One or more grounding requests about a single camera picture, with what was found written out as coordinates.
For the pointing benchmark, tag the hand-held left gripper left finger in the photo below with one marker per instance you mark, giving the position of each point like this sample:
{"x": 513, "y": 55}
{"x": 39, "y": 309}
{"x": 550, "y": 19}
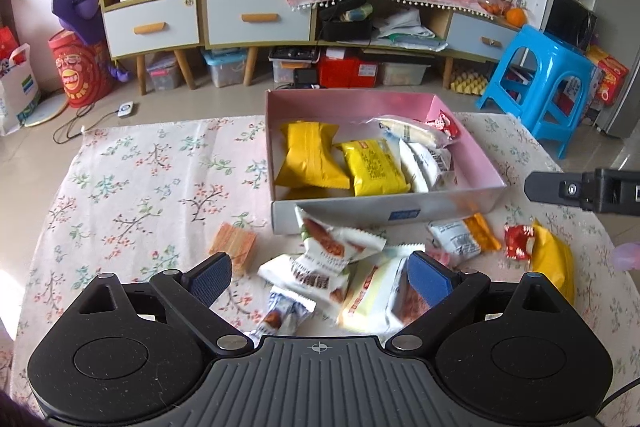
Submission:
{"x": 210, "y": 278}

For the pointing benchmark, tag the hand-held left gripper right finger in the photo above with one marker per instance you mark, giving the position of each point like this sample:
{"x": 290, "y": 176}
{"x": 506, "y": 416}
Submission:
{"x": 430, "y": 279}

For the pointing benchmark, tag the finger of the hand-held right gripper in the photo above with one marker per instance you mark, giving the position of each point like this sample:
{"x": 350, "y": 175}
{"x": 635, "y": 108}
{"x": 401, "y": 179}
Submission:
{"x": 550, "y": 188}

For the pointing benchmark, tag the pink rice cracker packet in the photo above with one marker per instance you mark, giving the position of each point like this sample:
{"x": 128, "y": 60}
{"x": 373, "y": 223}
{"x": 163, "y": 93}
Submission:
{"x": 437, "y": 255}

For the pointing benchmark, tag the silver and orange snack packet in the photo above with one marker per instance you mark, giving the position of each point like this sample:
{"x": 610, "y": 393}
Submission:
{"x": 460, "y": 234}

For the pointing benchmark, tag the cream snack packet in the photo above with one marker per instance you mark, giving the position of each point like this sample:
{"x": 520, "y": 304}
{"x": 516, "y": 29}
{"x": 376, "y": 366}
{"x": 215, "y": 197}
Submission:
{"x": 372, "y": 297}

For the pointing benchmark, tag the small red snack packet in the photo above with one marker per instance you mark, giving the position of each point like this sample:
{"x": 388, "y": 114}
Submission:
{"x": 442, "y": 124}
{"x": 519, "y": 242}

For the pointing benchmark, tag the plain yellow snack packet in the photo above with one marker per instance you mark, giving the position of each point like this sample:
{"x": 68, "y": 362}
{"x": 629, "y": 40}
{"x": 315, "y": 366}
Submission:
{"x": 550, "y": 257}
{"x": 310, "y": 154}

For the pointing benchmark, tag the pink cardboard box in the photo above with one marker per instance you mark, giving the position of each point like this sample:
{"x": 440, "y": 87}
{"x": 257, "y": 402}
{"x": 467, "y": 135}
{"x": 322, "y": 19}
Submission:
{"x": 480, "y": 167}

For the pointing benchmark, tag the small blue white snack packet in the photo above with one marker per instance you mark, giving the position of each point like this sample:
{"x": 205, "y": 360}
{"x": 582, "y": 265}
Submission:
{"x": 285, "y": 312}

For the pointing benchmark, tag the white nut snack packet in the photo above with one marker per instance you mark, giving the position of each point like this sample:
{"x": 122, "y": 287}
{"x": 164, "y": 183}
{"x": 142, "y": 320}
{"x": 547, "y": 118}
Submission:
{"x": 335, "y": 239}
{"x": 305, "y": 274}

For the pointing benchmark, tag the clear white cake packet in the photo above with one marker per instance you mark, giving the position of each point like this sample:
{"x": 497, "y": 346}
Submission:
{"x": 410, "y": 132}
{"x": 430, "y": 167}

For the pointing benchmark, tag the yellow printed snack packet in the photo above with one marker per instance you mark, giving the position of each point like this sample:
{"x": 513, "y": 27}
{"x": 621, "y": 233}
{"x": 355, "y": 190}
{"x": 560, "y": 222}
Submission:
{"x": 375, "y": 169}

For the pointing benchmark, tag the person's right hand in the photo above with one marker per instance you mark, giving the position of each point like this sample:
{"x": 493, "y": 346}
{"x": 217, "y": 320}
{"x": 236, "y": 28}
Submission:
{"x": 630, "y": 257}

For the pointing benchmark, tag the floral tablecloth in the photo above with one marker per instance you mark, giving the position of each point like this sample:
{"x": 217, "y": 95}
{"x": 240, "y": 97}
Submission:
{"x": 150, "y": 187}

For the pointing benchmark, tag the colourful snack carton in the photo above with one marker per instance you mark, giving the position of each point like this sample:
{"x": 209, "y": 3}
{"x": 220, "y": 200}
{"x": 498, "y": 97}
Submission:
{"x": 610, "y": 77}

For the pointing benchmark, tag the blue plastic stool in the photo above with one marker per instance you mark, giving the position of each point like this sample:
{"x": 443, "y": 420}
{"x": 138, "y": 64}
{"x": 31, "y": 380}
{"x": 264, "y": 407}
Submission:
{"x": 550, "y": 57}

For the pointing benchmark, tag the yellow egg tray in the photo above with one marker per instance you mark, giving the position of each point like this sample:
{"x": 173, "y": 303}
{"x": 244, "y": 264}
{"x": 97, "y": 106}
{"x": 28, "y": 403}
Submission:
{"x": 467, "y": 83}

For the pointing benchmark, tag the grey refrigerator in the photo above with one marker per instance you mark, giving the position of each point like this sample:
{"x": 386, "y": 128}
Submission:
{"x": 622, "y": 32}

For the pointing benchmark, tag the white microwave oven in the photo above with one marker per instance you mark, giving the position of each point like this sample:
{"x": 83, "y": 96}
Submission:
{"x": 570, "y": 24}

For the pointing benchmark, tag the orange fruit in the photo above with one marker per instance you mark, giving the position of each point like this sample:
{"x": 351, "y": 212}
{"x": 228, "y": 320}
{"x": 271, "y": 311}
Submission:
{"x": 516, "y": 17}

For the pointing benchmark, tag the long clear storage box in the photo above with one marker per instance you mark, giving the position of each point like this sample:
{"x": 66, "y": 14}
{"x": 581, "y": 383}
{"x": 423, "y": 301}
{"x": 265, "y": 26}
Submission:
{"x": 405, "y": 74}

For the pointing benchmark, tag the glass jar of oranges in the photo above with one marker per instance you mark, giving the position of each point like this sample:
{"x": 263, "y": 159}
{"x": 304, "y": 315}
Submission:
{"x": 490, "y": 3}

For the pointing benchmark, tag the low wooden TV stand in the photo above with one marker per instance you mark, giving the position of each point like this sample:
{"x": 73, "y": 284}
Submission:
{"x": 440, "y": 19}

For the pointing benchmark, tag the small clear storage box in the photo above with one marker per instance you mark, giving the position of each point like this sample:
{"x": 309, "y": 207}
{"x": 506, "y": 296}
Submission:
{"x": 164, "y": 74}

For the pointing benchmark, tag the blue lid storage box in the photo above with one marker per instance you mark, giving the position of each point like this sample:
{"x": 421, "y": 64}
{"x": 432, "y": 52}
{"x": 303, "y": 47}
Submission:
{"x": 225, "y": 69}

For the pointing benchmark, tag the pile of folded cloth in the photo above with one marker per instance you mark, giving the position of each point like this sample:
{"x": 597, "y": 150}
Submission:
{"x": 410, "y": 32}

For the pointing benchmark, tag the black adapter box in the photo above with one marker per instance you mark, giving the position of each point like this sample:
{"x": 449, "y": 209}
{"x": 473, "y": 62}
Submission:
{"x": 305, "y": 78}

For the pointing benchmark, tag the black lid storage box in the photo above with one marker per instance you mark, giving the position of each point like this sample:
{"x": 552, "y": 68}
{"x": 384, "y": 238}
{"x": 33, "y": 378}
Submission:
{"x": 282, "y": 67}

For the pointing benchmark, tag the red box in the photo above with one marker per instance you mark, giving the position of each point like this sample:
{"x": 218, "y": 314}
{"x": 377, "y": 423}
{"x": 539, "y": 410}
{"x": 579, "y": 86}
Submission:
{"x": 350, "y": 69}

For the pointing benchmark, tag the round white base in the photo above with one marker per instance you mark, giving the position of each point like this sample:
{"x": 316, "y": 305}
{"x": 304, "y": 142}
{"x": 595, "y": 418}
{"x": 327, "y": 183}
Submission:
{"x": 45, "y": 112}

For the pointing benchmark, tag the red round bucket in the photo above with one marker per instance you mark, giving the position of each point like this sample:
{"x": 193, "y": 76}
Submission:
{"x": 77, "y": 72}

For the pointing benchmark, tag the white shopping bag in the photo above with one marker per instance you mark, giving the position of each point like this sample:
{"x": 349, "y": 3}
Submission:
{"x": 17, "y": 97}

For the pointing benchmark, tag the purple plush toy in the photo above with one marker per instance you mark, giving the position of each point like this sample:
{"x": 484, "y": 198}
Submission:
{"x": 75, "y": 2}

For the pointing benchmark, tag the red gift bag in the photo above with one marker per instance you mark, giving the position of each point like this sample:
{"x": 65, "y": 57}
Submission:
{"x": 7, "y": 42}

